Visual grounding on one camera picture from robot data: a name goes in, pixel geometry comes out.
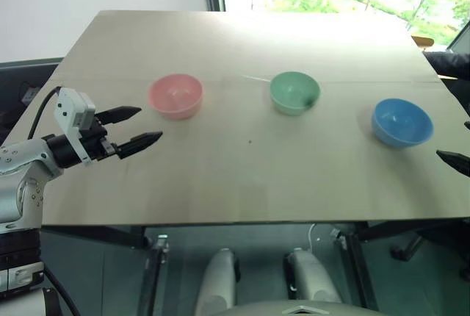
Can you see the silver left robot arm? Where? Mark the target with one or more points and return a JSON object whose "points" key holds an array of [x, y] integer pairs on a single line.
{"points": [[22, 154]]}

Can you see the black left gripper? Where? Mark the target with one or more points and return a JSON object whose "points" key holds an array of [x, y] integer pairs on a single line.
{"points": [[93, 141]]}

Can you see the silver left robot leg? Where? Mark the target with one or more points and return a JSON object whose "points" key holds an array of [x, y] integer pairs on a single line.
{"points": [[216, 283]]}

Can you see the dark cabinet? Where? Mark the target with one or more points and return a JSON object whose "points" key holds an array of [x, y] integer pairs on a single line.
{"points": [[22, 84]]}

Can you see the black chair caster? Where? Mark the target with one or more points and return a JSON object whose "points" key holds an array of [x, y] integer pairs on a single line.
{"points": [[405, 248]]}

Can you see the grey robot torso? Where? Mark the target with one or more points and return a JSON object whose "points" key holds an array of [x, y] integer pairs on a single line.
{"points": [[297, 308]]}

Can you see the yellow object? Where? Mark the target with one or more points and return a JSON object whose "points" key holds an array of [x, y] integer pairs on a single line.
{"points": [[423, 41]]}

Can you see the black chair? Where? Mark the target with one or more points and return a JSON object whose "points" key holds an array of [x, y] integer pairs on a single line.
{"points": [[449, 62]]}

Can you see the silver right robot leg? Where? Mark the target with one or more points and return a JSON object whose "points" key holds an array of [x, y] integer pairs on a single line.
{"points": [[312, 279]]}

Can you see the pink-red plastic bowl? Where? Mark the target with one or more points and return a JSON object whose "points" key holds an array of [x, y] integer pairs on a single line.
{"points": [[176, 97]]}

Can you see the blue plastic bowl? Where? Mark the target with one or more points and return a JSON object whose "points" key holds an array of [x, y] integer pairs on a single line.
{"points": [[402, 123]]}

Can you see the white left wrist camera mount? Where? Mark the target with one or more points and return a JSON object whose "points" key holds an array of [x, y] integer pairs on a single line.
{"points": [[69, 110]]}

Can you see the green plastic bowl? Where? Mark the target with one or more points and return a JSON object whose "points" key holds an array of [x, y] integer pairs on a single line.
{"points": [[292, 92]]}

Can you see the black table leg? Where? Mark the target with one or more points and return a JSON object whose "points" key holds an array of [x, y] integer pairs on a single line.
{"points": [[358, 268], [156, 272]]}

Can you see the silver robot leg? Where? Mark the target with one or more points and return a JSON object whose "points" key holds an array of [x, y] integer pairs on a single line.
{"points": [[216, 283], [312, 279]]}

